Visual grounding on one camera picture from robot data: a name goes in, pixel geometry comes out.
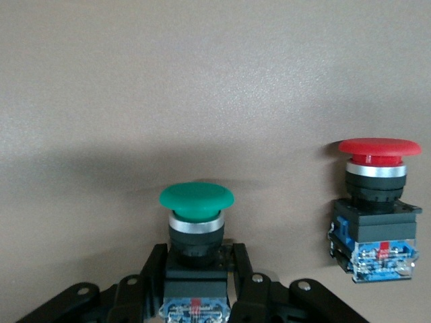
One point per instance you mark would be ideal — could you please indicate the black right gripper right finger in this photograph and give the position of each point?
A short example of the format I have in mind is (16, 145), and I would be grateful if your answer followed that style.
(262, 303)

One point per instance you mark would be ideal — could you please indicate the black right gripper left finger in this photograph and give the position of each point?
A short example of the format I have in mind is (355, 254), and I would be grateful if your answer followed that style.
(128, 303)

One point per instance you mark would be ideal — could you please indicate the green mushroom push button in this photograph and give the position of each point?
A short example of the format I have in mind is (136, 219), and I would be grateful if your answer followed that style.
(197, 198)

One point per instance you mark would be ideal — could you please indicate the red mushroom push button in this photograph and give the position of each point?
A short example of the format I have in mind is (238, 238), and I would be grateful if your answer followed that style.
(378, 148)

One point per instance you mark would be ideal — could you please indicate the brown table mat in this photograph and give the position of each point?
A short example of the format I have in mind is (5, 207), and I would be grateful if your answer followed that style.
(134, 84)

